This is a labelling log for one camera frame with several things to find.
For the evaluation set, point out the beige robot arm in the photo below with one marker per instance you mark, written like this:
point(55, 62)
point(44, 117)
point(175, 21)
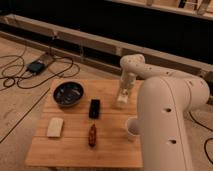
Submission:
point(163, 97)

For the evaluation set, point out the wooden table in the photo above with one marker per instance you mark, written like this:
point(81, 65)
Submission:
point(71, 148)

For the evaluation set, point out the beige sponge block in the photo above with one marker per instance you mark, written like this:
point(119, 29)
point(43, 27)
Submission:
point(55, 127)

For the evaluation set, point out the black rectangular block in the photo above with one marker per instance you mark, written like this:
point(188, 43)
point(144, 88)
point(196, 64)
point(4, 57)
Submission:
point(94, 109)

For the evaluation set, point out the dark ceramic bowl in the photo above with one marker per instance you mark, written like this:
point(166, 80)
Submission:
point(68, 94)

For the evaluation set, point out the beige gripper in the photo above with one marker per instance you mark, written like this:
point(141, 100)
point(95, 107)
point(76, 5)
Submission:
point(127, 81)

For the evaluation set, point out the white paper cup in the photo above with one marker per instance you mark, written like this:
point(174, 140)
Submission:
point(132, 129)

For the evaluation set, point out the red brown oblong object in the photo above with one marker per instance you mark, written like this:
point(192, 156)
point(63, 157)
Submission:
point(92, 136)

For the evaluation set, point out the black power adapter box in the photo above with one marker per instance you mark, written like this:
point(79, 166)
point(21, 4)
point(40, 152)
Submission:
point(35, 67)

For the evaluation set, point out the white plastic bottle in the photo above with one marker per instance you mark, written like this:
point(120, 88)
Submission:
point(122, 101)

